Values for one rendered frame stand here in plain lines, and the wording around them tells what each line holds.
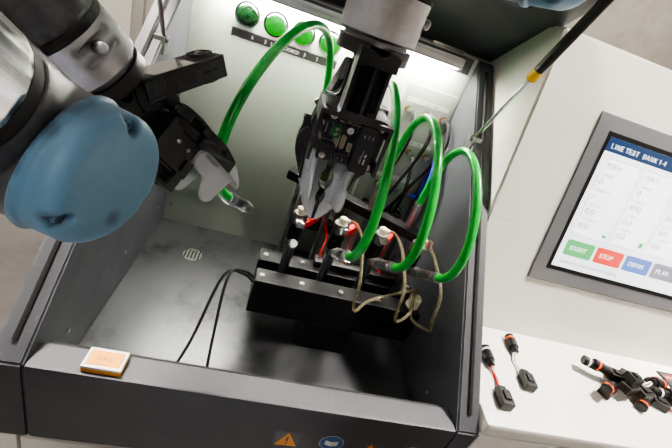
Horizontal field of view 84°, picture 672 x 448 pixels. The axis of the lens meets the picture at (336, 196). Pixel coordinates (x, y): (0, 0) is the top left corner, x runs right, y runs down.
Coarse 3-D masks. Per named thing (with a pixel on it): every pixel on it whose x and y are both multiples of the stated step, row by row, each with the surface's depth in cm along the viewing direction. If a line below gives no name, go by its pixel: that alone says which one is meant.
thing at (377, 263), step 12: (420, 120) 67; (432, 120) 61; (408, 132) 72; (432, 132) 59; (396, 156) 76; (432, 180) 55; (432, 192) 54; (372, 204) 82; (432, 204) 54; (432, 216) 54; (420, 228) 55; (420, 240) 54; (420, 252) 55; (372, 264) 70; (384, 264) 64; (396, 264) 60; (408, 264) 57
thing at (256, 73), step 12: (300, 24) 53; (312, 24) 55; (324, 24) 60; (288, 36) 50; (324, 36) 63; (276, 48) 49; (264, 60) 47; (252, 72) 47; (252, 84) 46; (324, 84) 75; (240, 96) 46; (240, 108) 46; (228, 120) 46; (228, 132) 46; (228, 192) 54
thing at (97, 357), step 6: (90, 354) 50; (96, 354) 50; (102, 354) 51; (108, 354) 51; (114, 354) 51; (120, 354) 52; (90, 360) 50; (96, 360) 50; (102, 360) 50; (108, 360) 50; (114, 360) 51; (120, 360) 51; (108, 366) 50; (114, 366) 50; (90, 372) 49; (96, 372) 49; (102, 372) 49; (108, 372) 50
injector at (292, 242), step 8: (304, 216) 68; (288, 232) 70; (296, 232) 69; (288, 240) 71; (296, 240) 70; (288, 248) 72; (288, 256) 72; (280, 264) 74; (288, 264) 74; (280, 272) 74
